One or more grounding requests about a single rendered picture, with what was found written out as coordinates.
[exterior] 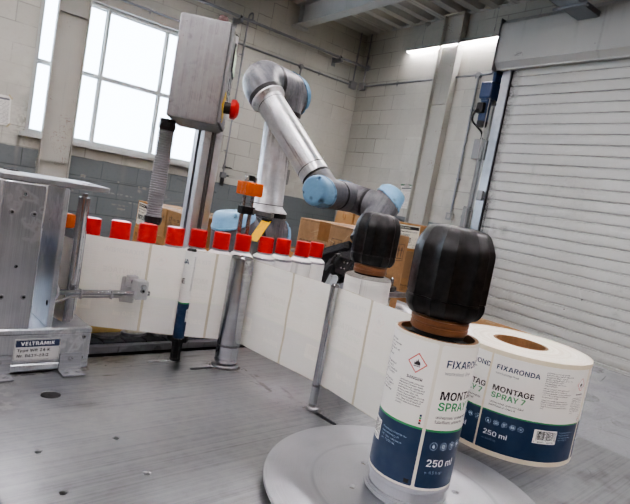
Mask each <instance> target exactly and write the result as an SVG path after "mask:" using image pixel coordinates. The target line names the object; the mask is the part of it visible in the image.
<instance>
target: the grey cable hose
mask: <svg viewBox="0 0 630 504"><path fill-rule="evenodd" d="M158 127H159V129H158V131H159V132H158V133H159V134H158V137H157V138H158V139H157V142H156V143H157V144H156V145H157V146H156V148H157V149H155V150H156V151H155V153H156V154H155V156H154V157H155V158H154V160H155V161H153V162H154V163H153V165H154V166H153V167H154V168H152V169H153V170H152V172H153V173H152V174H153V175H151V177H152V178H151V179H152V180H151V182H150V184H151V185H150V186H151V187H150V190H149V191H150V192H149V195H148V196H149V197H148V198H149V199H148V202H147V203H148V204H147V205H148V206H147V209H146V210H147V211H146V215H144V222H145V223H152V224H156V225H160V224H161V222H162V216H161V215H162V210H163V209H162V208H163V206H162V205H163V203H164V202H163V201H164V199H163V198H164V196H165V195H164V194H165V192H164V191H166V190H165V189H166V184H167V183H166V182H167V180H166V179H167V177H168V176H167V175H168V173H167V172H169V171H168V170H169V166H168V165H170V164H169V163H170V161H169V160H170V158H171V157H170V156H171V154H170V153H172V152H171V151H172V149H171V148H172V147H171V146H173V145H172V144H173V142H172V141H173V139H174V137H173V136H174V135H173V134H175V133H174V131H175V130H176V121H175V120H172V119H168V118H161V117H160V122H159V125H158Z"/></svg>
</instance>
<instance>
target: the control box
mask: <svg viewBox="0 0 630 504"><path fill-rule="evenodd" d="M235 43H236V31H235V27H232V24H231V23H230V22H225V21H221V20H217V19H212V18H208V17H204V16H199V15H195V14H190V13H186V12H182V14H181V18H180V25H179V31H178V38H177V44H176V51H175V58H174V64H173V71H172V77H171V84H170V90H169V97H168V103H167V110H166V115H167V116H168V117H169V118H170V119H172V120H175V121H176V124H177V125H178V126H180V127H185V128H190V129H195V130H200V131H201V130H206V131H210V132H213V133H217V134H219V133H220V132H223V131H224V129H225V127H224V126H225V119H226V114H224V113H223V108H224V103H225V102H227V100H226V96H227V90H228V84H229V79H230V82H231V83H232V78H231V66H232V60H233V54H234V48H235Z"/></svg>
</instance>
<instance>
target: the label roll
mask: <svg viewBox="0 0 630 504"><path fill-rule="evenodd" d="M468 334H469V335H471V336H473V337H475V338H477V339H478V340H479V341H480V346H479V351H478V355H477V360H476V365H475V369H474V374H473V379H472V383H471V388H470V392H469V397H468V402H467V406H466V411H465V416H464V420H463V425H462V430H461V434H460V439H459V441H460V442H462V443H463V444H465V445H467V446H469V447H471V448H473V449H476V450H478V451H480V452H483V453H485V454H488V455H490V456H493V457H496V458H499V459H503V460H506V461H510V462H513V463H518V464H522V465H528V466H535V467H558V466H562V465H565V464H567V463H568V462H569V461H570V459H571V455H572V451H573V447H574V443H575V438H576V434H577V430H578V426H579V422H580V417H581V413H582V409H583V405H584V401H585V396H586V392H587V388H588V384H589V379H590V375H591V371H592V367H593V363H594V361H593V360H592V358H590V357H589V356H588V355H586V354H584V353H582V352H580V351H578V350H576V349H574V348H571V347H569V346H566V345H563V344H561V343H558V342H555V341H552V340H549V339H546V338H542V337H539V336H535V335H532V334H528V333H524V332H520V331H515V330H511V329H506V328H501V327H496V326H490V325H482V324H472V323H470V326H469V329H468Z"/></svg>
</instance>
